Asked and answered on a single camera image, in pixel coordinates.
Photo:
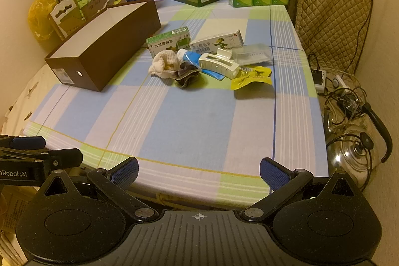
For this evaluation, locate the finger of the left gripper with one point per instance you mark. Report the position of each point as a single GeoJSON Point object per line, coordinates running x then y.
{"type": "Point", "coordinates": [22, 143]}

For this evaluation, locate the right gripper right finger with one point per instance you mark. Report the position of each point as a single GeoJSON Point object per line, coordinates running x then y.
{"type": "Point", "coordinates": [284, 183]}

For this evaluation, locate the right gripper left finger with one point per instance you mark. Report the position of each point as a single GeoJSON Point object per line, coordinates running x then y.
{"type": "Point", "coordinates": [112, 185]}

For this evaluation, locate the yellow sachet packet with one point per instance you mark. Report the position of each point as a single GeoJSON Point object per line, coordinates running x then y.
{"type": "Point", "coordinates": [248, 75]}

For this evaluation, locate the cream white sock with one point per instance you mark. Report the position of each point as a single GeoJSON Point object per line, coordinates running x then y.
{"type": "Point", "coordinates": [164, 64]}

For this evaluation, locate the clear plastic case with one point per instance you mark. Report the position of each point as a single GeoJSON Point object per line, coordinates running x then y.
{"type": "Point", "coordinates": [252, 54]}

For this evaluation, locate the white hair claw clip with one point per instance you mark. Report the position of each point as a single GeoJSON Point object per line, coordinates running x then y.
{"type": "Point", "coordinates": [222, 62]}

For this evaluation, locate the blue cream tube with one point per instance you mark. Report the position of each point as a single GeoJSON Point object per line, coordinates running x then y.
{"type": "Point", "coordinates": [193, 58]}

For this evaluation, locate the white ointment box with parrot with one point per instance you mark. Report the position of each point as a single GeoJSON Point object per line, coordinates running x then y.
{"type": "Point", "coordinates": [211, 44]}

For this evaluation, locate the green medicine box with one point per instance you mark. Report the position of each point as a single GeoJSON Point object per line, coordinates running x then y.
{"type": "Point", "coordinates": [172, 40]}

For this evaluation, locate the dark purple scrunchie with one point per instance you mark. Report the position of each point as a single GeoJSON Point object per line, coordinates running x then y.
{"type": "Point", "coordinates": [186, 74]}

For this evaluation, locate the cream embroidered bed cover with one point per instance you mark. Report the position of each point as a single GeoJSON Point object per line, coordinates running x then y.
{"type": "Point", "coordinates": [18, 115]}

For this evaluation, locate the stainless steel kettle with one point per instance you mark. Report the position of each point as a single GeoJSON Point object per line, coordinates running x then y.
{"type": "Point", "coordinates": [350, 148]}

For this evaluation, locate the small black fan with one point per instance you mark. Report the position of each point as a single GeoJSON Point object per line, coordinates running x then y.
{"type": "Point", "coordinates": [350, 104]}

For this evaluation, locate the checkered bed sheet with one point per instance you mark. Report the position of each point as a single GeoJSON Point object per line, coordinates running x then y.
{"type": "Point", "coordinates": [203, 144]}

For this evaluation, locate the brown cardboard storage box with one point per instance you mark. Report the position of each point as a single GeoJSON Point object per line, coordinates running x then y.
{"type": "Point", "coordinates": [91, 57]}

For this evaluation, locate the white power strip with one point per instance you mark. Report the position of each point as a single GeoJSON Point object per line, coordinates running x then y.
{"type": "Point", "coordinates": [320, 78]}

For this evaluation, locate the yellow plastic bag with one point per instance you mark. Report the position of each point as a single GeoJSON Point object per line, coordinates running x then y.
{"type": "Point", "coordinates": [38, 20]}

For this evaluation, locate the quilted beige chair cover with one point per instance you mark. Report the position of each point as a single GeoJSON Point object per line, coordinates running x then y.
{"type": "Point", "coordinates": [332, 31]}

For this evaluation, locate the open cardboard box with handle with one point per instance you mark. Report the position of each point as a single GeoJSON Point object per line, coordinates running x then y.
{"type": "Point", "coordinates": [69, 15]}

